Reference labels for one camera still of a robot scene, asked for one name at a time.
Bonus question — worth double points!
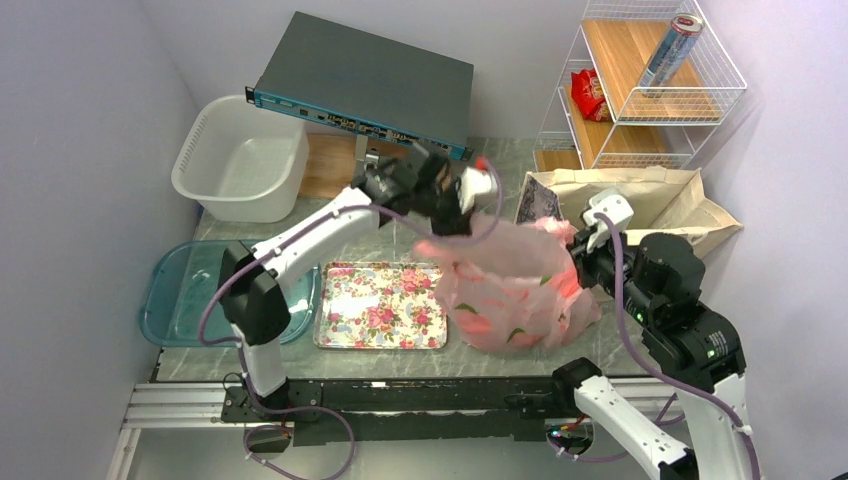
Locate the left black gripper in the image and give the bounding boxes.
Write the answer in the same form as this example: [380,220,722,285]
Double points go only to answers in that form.
[412,177,479,241]

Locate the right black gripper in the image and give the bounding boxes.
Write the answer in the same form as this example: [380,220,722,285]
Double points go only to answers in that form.
[562,218,659,322]

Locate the pink plastic grocery bag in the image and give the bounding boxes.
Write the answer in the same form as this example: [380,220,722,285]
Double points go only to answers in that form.
[412,213,601,353]

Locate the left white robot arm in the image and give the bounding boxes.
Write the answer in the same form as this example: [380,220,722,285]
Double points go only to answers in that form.
[213,153,497,420]

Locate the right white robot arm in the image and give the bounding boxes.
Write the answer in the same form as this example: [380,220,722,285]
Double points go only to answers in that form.
[550,228,762,479]

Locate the metal stand base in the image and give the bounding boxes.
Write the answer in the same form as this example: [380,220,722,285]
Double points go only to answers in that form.
[353,134,380,177]

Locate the beige canvas tote bag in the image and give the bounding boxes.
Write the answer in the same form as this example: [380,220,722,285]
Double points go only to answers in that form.
[514,166,743,259]

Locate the wooden board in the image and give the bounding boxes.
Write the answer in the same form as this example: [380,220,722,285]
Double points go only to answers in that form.
[298,133,412,200]

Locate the floral rectangular tray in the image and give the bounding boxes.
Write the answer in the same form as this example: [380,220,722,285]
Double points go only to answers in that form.
[313,262,448,350]

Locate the red snack packet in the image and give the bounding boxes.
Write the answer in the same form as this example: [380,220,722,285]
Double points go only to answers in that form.
[570,69,611,122]

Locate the white plastic basin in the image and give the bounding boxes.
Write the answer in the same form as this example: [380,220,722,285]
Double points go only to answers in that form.
[171,95,309,223]

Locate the blue drink can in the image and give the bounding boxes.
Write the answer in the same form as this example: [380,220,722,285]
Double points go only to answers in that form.
[638,13,704,98]

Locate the teal transparent plastic bin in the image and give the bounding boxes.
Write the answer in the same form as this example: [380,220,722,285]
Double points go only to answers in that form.
[138,240,322,347]

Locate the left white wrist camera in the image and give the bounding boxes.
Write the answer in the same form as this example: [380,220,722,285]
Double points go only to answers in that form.
[458,157,500,213]

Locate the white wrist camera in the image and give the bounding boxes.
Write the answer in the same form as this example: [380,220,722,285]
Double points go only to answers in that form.
[458,157,500,213]
[580,188,634,253]

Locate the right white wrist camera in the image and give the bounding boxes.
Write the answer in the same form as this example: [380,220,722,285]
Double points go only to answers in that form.
[580,188,634,253]

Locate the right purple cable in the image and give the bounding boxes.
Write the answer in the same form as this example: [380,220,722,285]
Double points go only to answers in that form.
[593,211,763,480]

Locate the purple cable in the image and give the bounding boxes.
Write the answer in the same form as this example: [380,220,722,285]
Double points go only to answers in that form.
[593,211,763,480]
[197,158,505,480]

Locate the teal network switch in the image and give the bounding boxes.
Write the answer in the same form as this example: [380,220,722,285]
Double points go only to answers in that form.
[245,11,474,161]

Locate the white wire shelf rack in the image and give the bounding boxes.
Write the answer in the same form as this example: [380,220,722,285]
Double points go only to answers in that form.
[533,1,747,171]

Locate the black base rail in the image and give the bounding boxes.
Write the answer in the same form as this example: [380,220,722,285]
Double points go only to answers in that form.
[220,376,579,446]

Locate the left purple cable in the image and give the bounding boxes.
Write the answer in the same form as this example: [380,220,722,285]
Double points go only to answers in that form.
[197,158,505,480]

